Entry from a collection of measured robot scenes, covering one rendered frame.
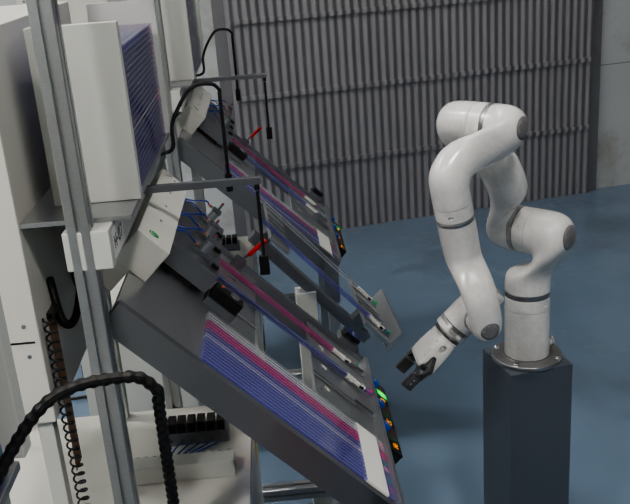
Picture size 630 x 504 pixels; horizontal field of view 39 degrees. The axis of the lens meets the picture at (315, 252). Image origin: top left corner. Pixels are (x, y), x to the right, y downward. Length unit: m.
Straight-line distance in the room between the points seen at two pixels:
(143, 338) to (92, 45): 0.53
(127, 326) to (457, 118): 0.90
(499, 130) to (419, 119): 3.77
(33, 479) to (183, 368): 0.77
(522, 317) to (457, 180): 0.55
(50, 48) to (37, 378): 0.61
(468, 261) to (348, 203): 3.69
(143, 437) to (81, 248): 0.95
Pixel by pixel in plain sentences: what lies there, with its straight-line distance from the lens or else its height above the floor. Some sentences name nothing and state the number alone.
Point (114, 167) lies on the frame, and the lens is 1.66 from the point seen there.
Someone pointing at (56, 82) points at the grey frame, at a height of 1.63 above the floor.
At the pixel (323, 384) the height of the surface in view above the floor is 0.84.
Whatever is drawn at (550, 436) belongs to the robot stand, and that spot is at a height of 0.49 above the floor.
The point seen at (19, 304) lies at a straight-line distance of 1.67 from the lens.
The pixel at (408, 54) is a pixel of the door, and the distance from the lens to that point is 5.68.
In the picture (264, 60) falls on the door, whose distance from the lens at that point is 5.43.
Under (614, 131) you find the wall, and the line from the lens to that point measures 6.49.
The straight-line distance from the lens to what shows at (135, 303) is 1.71.
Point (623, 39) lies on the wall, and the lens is 6.40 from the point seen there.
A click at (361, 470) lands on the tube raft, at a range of 1.86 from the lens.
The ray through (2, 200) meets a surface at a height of 1.44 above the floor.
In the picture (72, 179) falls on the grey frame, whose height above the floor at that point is 1.47.
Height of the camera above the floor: 1.83
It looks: 20 degrees down
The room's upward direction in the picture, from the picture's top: 4 degrees counter-clockwise
